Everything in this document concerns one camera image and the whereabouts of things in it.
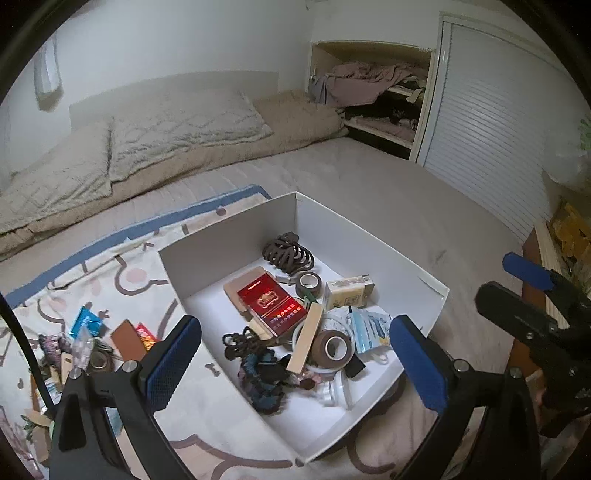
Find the beige printed box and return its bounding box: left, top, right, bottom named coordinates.
left=323, top=274, right=375, bottom=310

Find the blue black fabric scrunchie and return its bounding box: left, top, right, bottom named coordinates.
left=238, top=351, right=289, bottom=415

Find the pink cloth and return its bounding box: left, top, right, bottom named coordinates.
left=309, top=62, right=419, bottom=107

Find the white wrapped wall unit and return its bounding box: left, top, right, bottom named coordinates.
left=34, top=41, right=63, bottom=97

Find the red flat box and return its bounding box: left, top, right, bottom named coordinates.
left=237, top=273, right=308, bottom=337

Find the printed play mat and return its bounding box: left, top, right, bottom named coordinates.
left=0, top=185, right=407, bottom=480

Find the yellow printed item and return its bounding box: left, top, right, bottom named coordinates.
left=551, top=198, right=591, bottom=278

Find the alcove shelf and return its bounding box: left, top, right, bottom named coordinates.
left=307, top=41, right=437, bottom=160

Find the olive tape roll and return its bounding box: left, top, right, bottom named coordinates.
left=294, top=271, right=324, bottom=298

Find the clear plastic bag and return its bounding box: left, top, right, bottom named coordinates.
left=69, top=325, right=95, bottom=370

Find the dark braided cord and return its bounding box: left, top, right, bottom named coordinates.
left=222, top=325, right=278, bottom=370

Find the brown hair claw clip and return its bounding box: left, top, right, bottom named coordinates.
left=262, top=232, right=315, bottom=273

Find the blue packet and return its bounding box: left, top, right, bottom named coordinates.
left=69, top=306, right=105, bottom=337

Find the wooden furniture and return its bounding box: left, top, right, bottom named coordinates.
left=508, top=219, right=591, bottom=416

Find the white plastic bag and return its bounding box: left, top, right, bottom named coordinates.
left=542, top=115, right=591, bottom=190

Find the red snack packet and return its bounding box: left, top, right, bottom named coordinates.
left=136, top=323, right=160, bottom=352

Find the white storage box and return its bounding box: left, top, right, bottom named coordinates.
left=157, top=191, right=451, bottom=464

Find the beige blanket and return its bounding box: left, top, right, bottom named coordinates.
left=0, top=90, right=349, bottom=259

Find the face mask packet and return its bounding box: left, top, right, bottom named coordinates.
left=348, top=308, right=393, bottom=356

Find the brown flat board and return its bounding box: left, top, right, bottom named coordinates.
left=224, top=267, right=278, bottom=319

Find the white louvered closet door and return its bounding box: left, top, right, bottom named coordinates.
left=416, top=14, right=591, bottom=245

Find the brown tape roll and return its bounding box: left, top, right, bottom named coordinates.
left=310, top=329, right=355, bottom=370

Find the brown leather card holder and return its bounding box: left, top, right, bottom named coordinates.
left=111, top=320, right=146, bottom=361

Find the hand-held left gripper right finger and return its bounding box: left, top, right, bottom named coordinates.
left=389, top=315, right=542, bottom=480

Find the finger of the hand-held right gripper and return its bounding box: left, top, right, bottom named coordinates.
left=475, top=281, right=574, bottom=366
left=502, top=252, right=581, bottom=315

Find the black cable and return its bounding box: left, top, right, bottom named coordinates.
left=0, top=293, right=56, bottom=411

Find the white headboard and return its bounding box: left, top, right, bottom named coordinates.
left=69, top=69, right=280, bottom=121

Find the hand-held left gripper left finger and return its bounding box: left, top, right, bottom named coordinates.
left=48, top=315, right=203, bottom=480

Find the patterned scrunchie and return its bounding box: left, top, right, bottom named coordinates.
left=39, top=335, right=70, bottom=365

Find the beige quilted pillow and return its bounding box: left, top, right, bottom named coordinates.
left=0, top=117, right=114, bottom=232
left=108, top=88, right=273, bottom=183

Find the light wooden block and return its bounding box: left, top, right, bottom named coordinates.
left=286, top=302, right=325, bottom=374

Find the dark clothes pile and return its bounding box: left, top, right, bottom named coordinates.
left=344, top=99, right=421, bottom=130

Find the clear plastic jar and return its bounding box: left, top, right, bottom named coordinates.
left=321, top=371, right=354, bottom=409

